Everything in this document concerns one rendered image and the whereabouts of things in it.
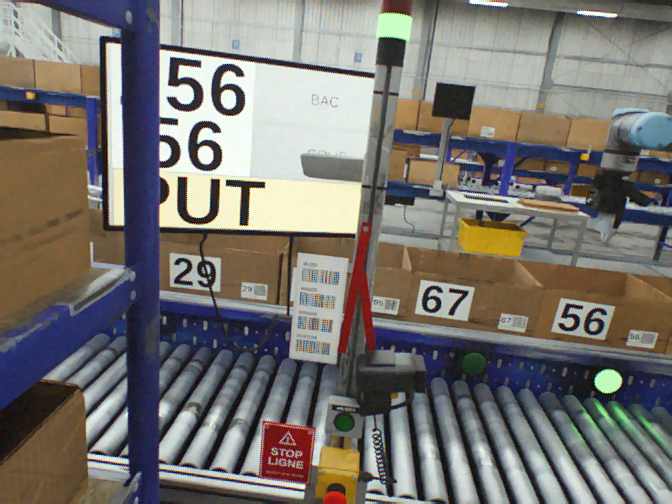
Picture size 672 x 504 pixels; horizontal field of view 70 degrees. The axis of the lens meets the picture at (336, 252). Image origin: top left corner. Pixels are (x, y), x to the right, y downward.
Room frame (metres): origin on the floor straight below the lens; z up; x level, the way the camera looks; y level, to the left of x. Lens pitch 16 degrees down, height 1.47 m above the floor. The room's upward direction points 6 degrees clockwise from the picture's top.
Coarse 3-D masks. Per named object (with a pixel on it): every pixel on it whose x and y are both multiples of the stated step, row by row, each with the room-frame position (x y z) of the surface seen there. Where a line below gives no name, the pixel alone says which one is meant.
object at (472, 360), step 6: (468, 354) 1.28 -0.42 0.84; (474, 354) 1.27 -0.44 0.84; (462, 360) 1.27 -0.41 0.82; (468, 360) 1.27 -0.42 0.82; (474, 360) 1.27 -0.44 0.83; (480, 360) 1.27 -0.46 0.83; (462, 366) 1.27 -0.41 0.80; (468, 366) 1.27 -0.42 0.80; (474, 366) 1.27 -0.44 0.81; (480, 366) 1.27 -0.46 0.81; (468, 372) 1.27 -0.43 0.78; (474, 372) 1.27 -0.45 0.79; (480, 372) 1.27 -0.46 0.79
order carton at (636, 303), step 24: (528, 264) 1.62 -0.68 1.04; (552, 264) 1.62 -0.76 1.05; (552, 288) 1.34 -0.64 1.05; (576, 288) 1.62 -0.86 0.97; (600, 288) 1.61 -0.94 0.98; (624, 288) 1.60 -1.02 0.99; (648, 288) 1.48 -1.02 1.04; (552, 312) 1.34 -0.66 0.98; (624, 312) 1.33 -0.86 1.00; (648, 312) 1.32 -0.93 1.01; (552, 336) 1.34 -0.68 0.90; (576, 336) 1.33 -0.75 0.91; (624, 336) 1.33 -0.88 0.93
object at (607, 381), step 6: (600, 372) 1.26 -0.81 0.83; (606, 372) 1.25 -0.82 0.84; (612, 372) 1.25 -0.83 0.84; (600, 378) 1.25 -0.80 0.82; (606, 378) 1.25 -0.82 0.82; (612, 378) 1.25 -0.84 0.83; (618, 378) 1.25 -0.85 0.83; (600, 384) 1.25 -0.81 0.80; (606, 384) 1.25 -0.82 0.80; (612, 384) 1.25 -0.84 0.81; (618, 384) 1.25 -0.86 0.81; (600, 390) 1.26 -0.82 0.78; (606, 390) 1.25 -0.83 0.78; (612, 390) 1.25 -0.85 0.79
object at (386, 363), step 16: (368, 352) 0.75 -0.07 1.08; (384, 352) 0.75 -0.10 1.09; (368, 368) 0.70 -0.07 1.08; (384, 368) 0.70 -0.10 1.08; (400, 368) 0.70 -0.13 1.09; (416, 368) 0.71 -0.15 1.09; (368, 384) 0.70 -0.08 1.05; (384, 384) 0.70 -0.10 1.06; (400, 384) 0.70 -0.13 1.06; (416, 384) 0.70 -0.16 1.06; (368, 400) 0.71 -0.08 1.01; (384, 400) 0.71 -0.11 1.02
